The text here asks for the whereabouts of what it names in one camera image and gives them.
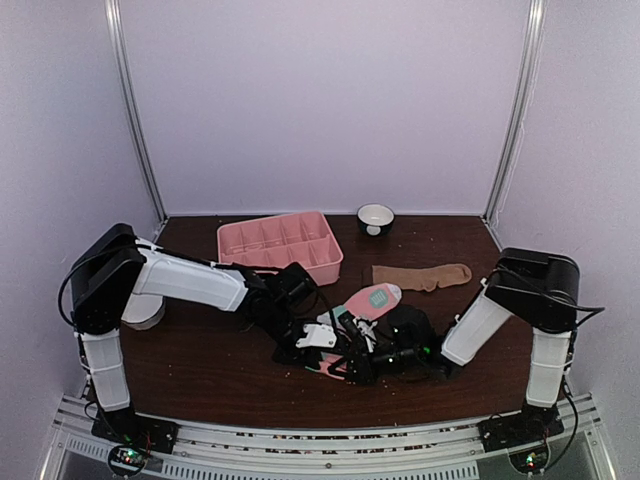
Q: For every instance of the white fluted bowl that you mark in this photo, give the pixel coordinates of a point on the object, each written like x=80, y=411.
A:
x=143, y=312

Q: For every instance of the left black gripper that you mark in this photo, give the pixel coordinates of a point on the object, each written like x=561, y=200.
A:
x=301, y=358

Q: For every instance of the pink divided organizer tray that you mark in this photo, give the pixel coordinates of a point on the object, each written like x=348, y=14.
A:
x=277, y=241

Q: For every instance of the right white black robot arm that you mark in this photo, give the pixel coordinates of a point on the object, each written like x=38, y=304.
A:
x=539, y=288

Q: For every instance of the right aluminium frame post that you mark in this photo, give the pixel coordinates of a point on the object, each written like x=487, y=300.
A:
x=524, y=87

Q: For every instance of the aluminium frame post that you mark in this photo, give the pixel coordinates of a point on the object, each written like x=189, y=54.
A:
x=117, y=36
x=524, y=87

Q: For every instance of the black white ceramic bowl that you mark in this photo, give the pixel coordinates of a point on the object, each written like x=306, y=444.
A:
x=375, y=220

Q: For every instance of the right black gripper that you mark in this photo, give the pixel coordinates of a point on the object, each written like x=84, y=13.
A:
x=366, y=372

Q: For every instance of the pink patterned sock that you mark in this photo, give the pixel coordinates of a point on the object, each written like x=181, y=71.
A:
x=371, y=303

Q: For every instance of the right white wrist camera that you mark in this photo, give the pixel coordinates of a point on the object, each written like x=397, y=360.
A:
x=367, y=330

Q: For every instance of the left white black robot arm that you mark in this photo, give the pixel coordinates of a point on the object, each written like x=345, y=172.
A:
x=122, y=276

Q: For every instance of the tan brown sock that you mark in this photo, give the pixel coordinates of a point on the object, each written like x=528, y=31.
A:
x=422, y=279

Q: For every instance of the left aluminium frame post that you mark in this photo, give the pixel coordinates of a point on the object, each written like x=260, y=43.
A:
x=117, y=36

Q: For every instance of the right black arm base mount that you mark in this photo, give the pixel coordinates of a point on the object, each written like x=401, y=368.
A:
x=526, y=440

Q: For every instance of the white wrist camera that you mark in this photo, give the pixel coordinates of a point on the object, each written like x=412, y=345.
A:
x=317, y=335
x=367, y=330

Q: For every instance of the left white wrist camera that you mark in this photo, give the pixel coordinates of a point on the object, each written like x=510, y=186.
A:
x=317, y=335

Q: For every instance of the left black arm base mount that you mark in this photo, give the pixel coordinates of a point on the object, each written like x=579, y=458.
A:
x=136, y=440

